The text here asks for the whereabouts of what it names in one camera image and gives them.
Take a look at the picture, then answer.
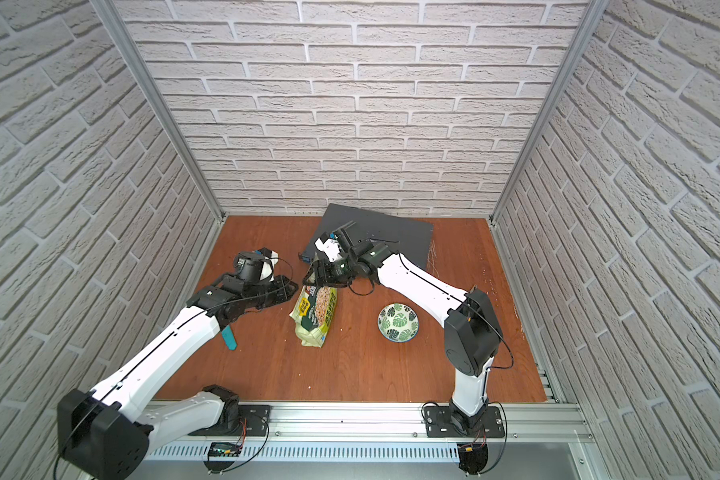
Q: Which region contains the green oats bag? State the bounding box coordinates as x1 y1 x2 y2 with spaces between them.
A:
290 286 338 348

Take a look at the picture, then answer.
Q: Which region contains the green leaf pattern bowl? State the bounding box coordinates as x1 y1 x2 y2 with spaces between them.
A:
377 303 420 343

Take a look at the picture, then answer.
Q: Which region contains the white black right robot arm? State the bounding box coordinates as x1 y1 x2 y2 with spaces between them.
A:
304 238 504 418

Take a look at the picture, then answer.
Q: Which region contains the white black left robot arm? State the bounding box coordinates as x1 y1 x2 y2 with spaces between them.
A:
57 275 298 479

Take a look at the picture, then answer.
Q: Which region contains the small green circuit board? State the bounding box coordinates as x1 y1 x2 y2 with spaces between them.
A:
208 442 241 458

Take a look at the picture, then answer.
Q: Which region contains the round black connector box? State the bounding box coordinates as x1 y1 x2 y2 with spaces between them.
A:
457 443 489 475

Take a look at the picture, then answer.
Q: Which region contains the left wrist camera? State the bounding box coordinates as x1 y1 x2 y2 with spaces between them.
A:
235 248 279 284

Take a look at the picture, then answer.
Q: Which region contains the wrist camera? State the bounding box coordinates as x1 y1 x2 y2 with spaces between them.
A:
314 221 360 262
235 248 279 284

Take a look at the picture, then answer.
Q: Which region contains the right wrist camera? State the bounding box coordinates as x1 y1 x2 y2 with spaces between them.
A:
314 221 360 262

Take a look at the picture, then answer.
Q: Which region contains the teal handled tool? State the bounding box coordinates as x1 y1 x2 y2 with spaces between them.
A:
221 326 238 351

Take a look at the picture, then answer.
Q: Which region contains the grey blue network switch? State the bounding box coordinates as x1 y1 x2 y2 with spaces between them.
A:
299 203 434 270

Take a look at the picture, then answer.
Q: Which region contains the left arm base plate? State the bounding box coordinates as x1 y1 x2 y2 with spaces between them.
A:
189 404 272 437

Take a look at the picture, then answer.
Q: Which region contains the aluminium front rail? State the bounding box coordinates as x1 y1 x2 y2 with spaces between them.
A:
137 401 595 445

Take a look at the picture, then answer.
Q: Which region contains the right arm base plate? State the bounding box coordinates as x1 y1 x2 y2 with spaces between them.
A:
421 402 506 440

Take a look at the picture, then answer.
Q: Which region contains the aluminium corner post left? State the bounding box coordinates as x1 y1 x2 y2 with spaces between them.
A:
91 0 225 223

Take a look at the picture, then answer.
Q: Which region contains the aluminium corner post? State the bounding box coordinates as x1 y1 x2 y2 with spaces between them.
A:
91 0 225 223
489 0 609 226

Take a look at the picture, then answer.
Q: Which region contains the aluminium corner post right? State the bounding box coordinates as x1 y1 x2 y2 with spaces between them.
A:
489 0 609 226

